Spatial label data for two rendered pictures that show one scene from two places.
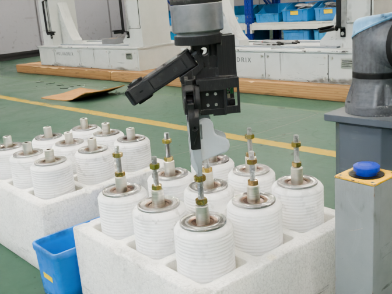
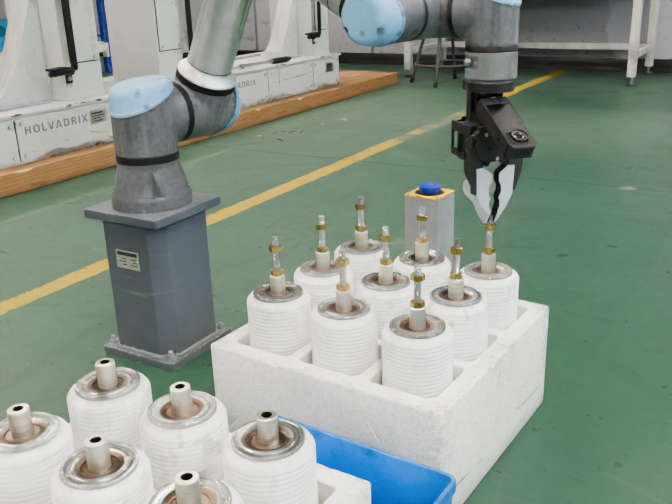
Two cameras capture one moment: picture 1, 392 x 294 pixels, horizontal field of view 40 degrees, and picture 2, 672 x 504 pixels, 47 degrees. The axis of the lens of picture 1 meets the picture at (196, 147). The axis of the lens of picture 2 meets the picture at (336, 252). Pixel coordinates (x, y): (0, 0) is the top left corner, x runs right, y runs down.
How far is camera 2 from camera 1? 168 cm
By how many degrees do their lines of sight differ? 99
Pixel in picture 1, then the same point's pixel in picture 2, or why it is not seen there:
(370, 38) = (171, 109)
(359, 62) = (162, 141)
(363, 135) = (191, 227)
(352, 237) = (445, 243)
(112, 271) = (487, 398)
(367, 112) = (187, 199)
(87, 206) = not seen: hidden behind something
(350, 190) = (445, 204)
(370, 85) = (176, 167)
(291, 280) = not seen: hidden behind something
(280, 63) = not seen: outside the picture
